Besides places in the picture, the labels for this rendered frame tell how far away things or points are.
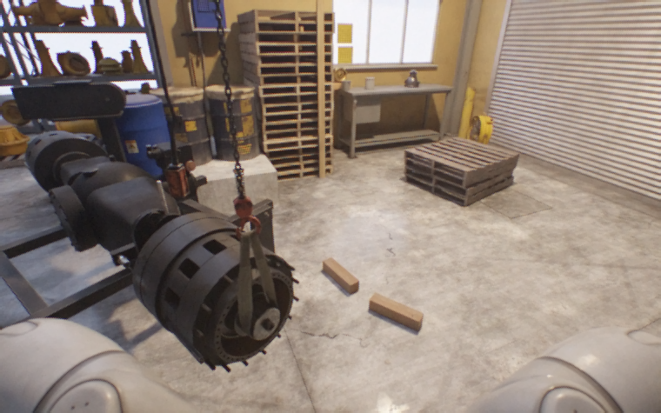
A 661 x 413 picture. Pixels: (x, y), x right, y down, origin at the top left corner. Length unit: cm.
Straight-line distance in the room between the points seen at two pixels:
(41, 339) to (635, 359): 73
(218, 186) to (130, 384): 361
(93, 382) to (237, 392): 189
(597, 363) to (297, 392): 189
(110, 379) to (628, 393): 56
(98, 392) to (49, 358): 12
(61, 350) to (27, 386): 4
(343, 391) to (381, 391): 23
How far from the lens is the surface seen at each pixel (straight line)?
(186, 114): 428
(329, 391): 225
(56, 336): 56
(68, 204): 246
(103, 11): 910
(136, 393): 44
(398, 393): 228
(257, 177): 400
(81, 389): 44
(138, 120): 388
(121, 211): 210
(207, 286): 133
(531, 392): 44
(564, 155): 636
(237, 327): 145
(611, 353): 55
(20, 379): 54
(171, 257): 151
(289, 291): 153
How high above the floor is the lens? 189
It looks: 27 degrees down
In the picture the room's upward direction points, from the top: straight up
